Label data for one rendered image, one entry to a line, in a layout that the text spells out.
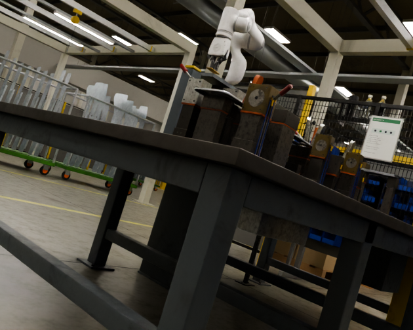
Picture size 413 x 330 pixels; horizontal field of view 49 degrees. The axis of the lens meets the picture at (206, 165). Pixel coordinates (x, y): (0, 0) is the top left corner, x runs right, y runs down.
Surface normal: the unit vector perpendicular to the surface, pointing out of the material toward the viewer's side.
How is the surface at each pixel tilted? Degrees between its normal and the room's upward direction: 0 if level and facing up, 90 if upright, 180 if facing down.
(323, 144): 90
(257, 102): 90
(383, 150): 90
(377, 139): 90
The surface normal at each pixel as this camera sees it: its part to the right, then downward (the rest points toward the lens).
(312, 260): -0.62, -0.24
